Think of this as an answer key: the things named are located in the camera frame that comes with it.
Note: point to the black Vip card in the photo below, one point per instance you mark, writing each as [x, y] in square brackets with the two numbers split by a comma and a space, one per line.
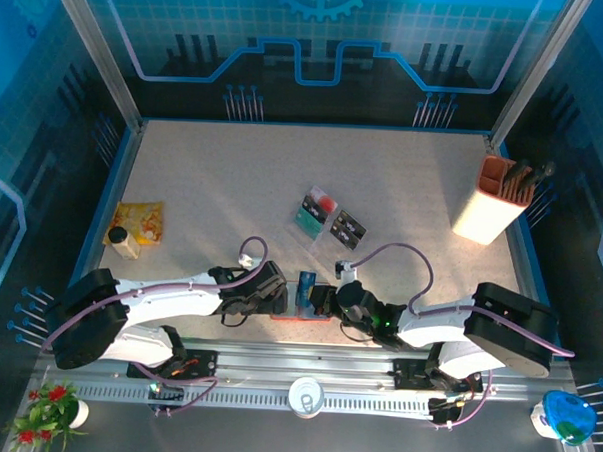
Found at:
[314, 209]
[354, 223]
[342, 236]

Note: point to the beige bottle with black cap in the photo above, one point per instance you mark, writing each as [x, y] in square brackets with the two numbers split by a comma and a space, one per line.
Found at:
[125, 248]

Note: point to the clear acrylic card stand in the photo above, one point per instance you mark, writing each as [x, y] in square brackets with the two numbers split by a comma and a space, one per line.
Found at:
[317, 241]

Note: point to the white paper cup with lid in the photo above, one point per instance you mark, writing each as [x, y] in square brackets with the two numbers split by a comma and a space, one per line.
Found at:
[305, 397]

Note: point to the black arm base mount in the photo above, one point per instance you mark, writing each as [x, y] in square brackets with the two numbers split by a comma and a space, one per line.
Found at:
[200, 364]
[410, 373]

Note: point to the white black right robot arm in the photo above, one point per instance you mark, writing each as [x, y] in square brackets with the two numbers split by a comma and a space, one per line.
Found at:
[437, 329]

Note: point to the white knife block orange top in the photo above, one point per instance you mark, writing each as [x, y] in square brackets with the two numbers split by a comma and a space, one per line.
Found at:
[482, 219]

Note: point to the white red april card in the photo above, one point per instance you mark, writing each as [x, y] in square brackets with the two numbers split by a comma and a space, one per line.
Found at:
[327, 202]

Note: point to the blue and white device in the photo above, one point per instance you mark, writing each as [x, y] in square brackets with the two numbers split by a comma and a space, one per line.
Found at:
[568, 413]

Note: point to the blue vip card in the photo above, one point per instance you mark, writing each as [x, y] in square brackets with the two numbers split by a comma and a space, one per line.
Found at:
[306, 288]

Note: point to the green card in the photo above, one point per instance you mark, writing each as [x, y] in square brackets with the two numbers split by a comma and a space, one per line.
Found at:
[309, 224]

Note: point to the orange leather card holder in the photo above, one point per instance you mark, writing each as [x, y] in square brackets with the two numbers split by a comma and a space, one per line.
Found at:
[293, 308]

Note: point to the potted plant red flowers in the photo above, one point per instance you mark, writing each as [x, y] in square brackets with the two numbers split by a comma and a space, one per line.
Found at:
[48, 415]

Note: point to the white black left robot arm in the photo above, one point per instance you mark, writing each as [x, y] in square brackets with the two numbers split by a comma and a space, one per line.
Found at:
[168, 300]

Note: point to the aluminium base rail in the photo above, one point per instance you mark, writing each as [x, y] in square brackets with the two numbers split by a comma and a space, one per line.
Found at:
[300, 361]

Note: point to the yellow snack packet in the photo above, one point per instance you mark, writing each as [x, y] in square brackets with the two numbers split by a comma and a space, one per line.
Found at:
[141, 219]

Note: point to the aluminium frame post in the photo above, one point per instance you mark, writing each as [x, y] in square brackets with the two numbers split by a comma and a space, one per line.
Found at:
[103, 57]
[534, 76]

